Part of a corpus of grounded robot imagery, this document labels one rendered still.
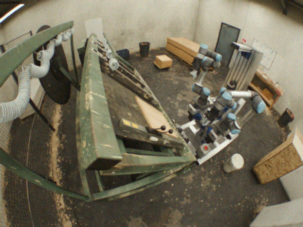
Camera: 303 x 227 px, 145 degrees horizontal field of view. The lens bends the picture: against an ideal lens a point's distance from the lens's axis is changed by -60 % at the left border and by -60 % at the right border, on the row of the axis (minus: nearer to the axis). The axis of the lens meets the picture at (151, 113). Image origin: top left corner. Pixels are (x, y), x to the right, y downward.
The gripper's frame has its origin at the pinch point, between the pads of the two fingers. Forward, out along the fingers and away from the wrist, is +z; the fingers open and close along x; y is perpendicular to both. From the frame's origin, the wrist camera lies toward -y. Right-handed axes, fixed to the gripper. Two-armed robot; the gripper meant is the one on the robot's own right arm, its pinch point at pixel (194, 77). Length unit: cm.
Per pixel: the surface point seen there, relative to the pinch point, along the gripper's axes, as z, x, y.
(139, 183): 114, 44, 30
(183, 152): 81, 20, -18
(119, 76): 23, -22, 71
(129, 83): 31, -29, 57
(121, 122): 32, 49, 59
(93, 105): 16, 64, 72
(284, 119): -21, -23, -450
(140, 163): 35, 73, 48
